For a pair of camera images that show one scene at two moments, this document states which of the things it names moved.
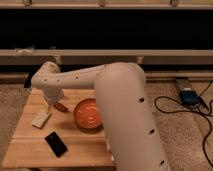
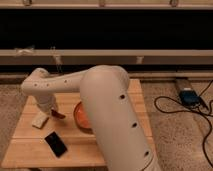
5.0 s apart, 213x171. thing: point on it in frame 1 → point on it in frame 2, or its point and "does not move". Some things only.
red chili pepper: (60, 106) → (57, 114)
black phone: (56, 144) does not move
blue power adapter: (190, 97) does not move
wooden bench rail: (93, 57) does not move
